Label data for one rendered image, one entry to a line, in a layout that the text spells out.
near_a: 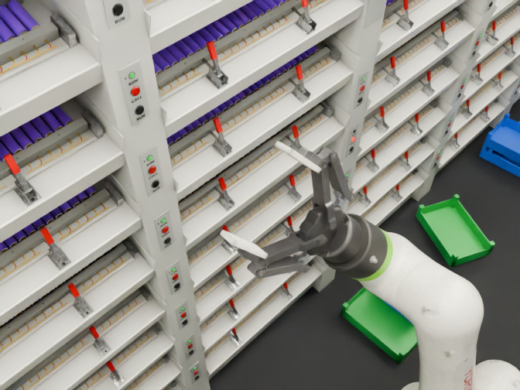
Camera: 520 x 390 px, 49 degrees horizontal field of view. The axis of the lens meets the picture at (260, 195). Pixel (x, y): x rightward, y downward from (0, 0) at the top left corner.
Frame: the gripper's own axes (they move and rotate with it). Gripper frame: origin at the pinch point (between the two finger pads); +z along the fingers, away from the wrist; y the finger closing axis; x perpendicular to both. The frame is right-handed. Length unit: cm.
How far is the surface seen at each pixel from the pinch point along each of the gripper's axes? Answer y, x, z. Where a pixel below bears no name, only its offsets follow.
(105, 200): -20, -51, -12
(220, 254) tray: -25, -62, -60
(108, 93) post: 0.1, -35.9, 7.0
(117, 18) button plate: 10.7, -32.6, 13.7
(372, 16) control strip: 49, -50, -50
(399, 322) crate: -22, -59, -163
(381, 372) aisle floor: -41, -49, -153
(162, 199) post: -14, -46, -21
